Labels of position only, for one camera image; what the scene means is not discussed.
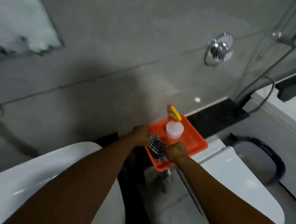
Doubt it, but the dark wall shelf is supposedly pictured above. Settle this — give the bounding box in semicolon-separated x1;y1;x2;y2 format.
275;73;296;103

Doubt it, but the white spray bottle yellow trigger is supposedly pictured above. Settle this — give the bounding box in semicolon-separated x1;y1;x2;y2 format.
164;104;185;140

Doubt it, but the person's left forearm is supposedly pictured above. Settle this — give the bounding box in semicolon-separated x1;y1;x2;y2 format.
0;134;138;224

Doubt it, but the black white striped cloth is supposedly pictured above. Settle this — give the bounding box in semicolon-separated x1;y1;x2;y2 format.
147;132;168;162

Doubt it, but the orange plastic tray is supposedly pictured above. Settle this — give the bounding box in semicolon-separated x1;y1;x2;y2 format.
143;113;209;173

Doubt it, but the person's right forearm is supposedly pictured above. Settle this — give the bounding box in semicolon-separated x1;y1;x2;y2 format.
175;153;276;224

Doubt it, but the black stone ledge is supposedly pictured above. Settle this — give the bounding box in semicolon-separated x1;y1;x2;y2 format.
186;97;251;139

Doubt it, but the glass shower partition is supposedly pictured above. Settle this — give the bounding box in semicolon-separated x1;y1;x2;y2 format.
228;0;296;106

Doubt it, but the grey shower hose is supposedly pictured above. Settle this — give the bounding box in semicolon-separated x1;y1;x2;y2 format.
246;76;277;114

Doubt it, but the black rimmed waste bin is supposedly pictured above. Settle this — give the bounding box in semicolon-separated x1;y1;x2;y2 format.
230;134;287;187

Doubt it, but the wall mirror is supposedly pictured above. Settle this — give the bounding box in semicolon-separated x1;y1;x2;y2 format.
0;0;66;61

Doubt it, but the person's right hand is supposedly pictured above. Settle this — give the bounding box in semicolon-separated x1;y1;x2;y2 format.
164;141;189;164

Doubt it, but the chrome angle valve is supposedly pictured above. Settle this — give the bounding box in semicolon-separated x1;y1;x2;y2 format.
156;168;172;193

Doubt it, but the white ceramic wash basin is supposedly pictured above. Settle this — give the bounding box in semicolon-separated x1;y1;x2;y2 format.
0;140;126;224

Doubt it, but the white toilet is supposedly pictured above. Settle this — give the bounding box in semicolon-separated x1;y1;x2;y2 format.
175;132;286;224

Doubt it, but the person's left hand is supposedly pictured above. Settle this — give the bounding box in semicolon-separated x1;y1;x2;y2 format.
125;125;151;148

